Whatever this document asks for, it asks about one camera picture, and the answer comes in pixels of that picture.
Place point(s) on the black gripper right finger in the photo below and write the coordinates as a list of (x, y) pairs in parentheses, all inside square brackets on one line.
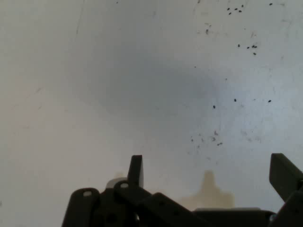
[(286, 177)]

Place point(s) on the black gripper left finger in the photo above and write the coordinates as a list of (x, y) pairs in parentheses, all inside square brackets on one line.
[(136, 170)]

